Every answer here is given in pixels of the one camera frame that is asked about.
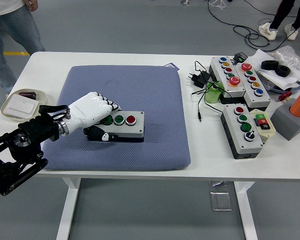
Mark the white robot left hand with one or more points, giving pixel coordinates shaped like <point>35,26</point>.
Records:
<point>90,110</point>

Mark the grey four-button control box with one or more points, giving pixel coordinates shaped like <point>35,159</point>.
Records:
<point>250,146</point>
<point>135,127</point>

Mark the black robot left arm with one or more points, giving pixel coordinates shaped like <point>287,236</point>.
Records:
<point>35,130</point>

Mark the grey five-button control box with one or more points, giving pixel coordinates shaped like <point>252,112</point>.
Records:
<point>234,80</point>
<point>252,79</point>

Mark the beige oval tray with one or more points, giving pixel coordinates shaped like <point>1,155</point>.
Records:
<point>42,96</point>

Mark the blue-grey cushion mat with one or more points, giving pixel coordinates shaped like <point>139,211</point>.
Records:
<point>152,100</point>

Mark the white table leg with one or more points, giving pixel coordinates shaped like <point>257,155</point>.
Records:
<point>70,200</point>
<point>246,207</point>

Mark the person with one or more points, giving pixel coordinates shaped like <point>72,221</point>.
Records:
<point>280,12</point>
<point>5,37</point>

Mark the silver floor socket plate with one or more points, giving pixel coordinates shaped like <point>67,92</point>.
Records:
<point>220,201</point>

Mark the small black terminal module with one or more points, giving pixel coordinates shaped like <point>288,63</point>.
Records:
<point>240,57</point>

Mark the white foam sheet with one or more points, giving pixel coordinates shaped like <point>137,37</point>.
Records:
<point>257,60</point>

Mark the red valve knob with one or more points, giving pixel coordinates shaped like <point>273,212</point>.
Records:
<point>285,96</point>

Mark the grey block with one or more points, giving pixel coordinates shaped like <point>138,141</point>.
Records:
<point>287,125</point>

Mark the clear bubble wrap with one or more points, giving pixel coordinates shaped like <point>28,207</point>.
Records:
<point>288,56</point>

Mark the blue round plate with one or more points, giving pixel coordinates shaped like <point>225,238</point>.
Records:
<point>298,86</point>

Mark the white wall switch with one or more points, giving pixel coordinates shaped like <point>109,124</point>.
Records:
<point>20,106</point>

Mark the small silver floor bracket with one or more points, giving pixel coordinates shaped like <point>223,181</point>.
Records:
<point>216,183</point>

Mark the cream three-button switch box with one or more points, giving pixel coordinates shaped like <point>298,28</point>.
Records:
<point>263,125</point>

